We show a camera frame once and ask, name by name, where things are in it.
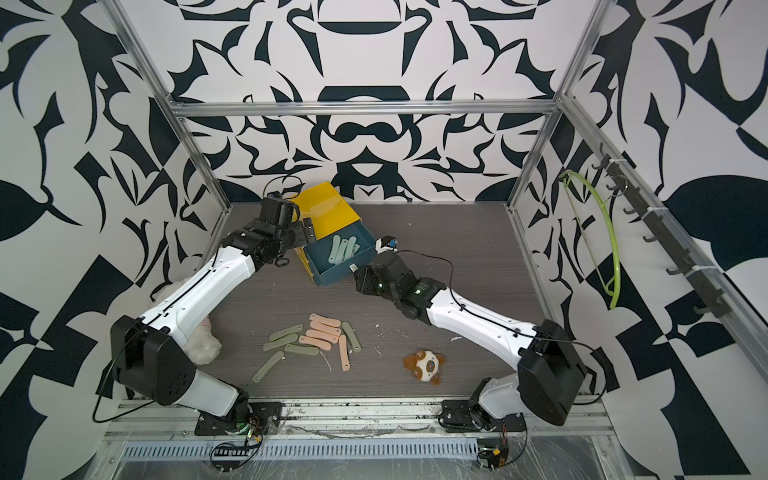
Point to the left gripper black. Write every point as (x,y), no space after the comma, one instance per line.
(301,240)

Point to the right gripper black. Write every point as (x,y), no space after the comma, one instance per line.
(363,277)

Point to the teal drawer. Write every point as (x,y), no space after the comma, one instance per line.
(315,257)

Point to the yellow teal drawer cabinet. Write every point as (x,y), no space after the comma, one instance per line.
(328,210)

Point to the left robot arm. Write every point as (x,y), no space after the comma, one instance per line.
(148,354)

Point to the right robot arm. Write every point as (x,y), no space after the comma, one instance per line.
(548,371)

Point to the pink folding knife top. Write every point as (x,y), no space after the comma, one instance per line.
(331,322)

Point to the olive folding knife right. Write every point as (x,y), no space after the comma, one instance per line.
(352,338)

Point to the olive folding knife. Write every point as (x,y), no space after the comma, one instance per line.
(295,329)
(301,350)
(352,338)
(280,342)

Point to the brown white plush toy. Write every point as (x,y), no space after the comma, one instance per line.
(425,366)

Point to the olive folding knife upper left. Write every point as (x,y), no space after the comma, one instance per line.
(295,329)

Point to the pink folding knife upright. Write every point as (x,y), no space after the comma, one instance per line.
(344,353)

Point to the olive folding knife middle left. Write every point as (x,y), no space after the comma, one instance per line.
(280,342)

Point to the olive folding knife centre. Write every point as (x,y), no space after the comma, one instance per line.
(301,350)

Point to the olive folding knife lowest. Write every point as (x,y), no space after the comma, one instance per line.
(268,366)

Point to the white teddy bear pink shirt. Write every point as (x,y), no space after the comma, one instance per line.
(203,347)

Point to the green hanging hoop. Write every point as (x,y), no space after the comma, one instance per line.
(598,236)

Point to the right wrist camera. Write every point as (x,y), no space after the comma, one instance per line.
(386,244)

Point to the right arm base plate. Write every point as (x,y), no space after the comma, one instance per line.
(466,416)

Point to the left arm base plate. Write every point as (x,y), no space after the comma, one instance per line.
(244,418)

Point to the black wall hook rack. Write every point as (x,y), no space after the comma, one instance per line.
(666,231)

